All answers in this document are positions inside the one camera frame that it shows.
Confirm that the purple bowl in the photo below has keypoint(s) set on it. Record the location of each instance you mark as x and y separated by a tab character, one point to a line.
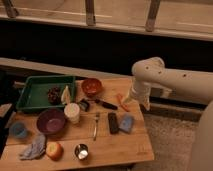
51	121

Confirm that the black remote control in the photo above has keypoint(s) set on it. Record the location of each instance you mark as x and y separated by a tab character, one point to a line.
113	123

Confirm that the orange red bowl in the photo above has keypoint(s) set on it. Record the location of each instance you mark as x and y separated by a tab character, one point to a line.
91	86

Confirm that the dark grape bunch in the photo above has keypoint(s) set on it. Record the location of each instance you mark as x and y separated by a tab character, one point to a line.
53	95

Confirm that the green plastic tray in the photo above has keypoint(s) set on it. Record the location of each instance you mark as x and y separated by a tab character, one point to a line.
34	96

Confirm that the small dark clip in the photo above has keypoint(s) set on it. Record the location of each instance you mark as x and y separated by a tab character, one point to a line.
84	105

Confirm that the small metal cup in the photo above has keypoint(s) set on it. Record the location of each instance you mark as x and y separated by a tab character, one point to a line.
81	151

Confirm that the red yellow apple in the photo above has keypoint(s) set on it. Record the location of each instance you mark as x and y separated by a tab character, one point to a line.
54	150

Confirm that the grey blue cloth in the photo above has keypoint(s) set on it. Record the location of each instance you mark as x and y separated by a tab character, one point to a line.
35	149

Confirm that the pale wedge slice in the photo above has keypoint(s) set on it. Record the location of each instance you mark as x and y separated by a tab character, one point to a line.
65	97

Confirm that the black handled knife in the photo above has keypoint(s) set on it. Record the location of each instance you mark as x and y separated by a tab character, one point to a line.
105	104

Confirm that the orange carrot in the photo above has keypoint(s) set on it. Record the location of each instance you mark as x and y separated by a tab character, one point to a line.
121	103

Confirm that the blue plastic cup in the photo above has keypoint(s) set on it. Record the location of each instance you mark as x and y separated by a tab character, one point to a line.
18	130

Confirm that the blue sponge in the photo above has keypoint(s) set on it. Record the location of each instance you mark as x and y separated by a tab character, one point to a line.
126	123

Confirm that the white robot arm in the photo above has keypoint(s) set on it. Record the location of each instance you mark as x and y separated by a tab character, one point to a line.
192	83

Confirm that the white paper cup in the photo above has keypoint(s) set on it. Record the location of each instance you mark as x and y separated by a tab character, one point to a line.
72	112

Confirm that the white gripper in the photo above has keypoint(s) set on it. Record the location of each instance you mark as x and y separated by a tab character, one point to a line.
139	91

